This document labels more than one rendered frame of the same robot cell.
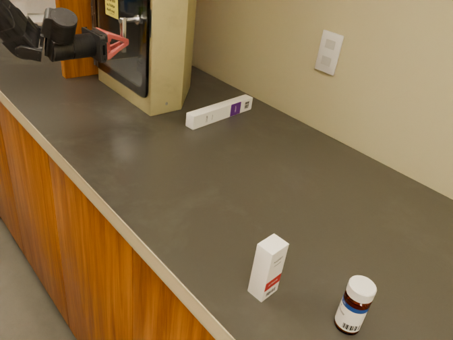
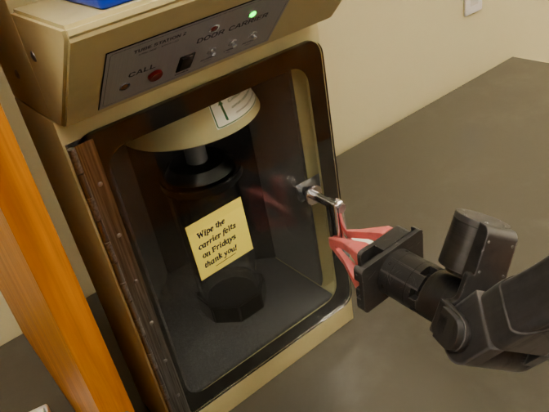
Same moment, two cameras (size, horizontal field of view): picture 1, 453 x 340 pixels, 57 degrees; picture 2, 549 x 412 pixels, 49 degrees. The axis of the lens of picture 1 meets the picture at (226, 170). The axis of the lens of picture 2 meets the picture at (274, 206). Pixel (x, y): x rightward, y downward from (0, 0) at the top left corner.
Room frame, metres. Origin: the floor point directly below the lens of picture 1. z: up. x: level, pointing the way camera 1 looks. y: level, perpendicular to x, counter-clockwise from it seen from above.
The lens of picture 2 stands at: (1.03, 0.93, 1.60)
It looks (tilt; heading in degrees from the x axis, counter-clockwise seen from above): 32 degrees down; 282
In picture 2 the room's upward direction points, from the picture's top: 11 degrees counter-clockwise
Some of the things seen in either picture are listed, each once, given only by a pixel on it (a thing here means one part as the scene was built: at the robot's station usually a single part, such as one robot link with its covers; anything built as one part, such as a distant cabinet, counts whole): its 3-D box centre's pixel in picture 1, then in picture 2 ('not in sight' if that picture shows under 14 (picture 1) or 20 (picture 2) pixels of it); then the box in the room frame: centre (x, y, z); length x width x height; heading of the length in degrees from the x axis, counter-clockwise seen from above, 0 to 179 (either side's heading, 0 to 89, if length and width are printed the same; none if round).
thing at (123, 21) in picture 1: (129, 34); (330, 224); (1.10, 0.30, 1.17); 0.05 x 0.03 x 0.10; 135
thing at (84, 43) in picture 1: (83, 45); (407, 278); (1.01, 0.39, 1.15); 0.10 x 0.07 x 0.07; 45
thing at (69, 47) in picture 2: not in sight; (222, 20); (1.16, 0.39, 1.46); 0.32 x 0.11 x 0.10; 45
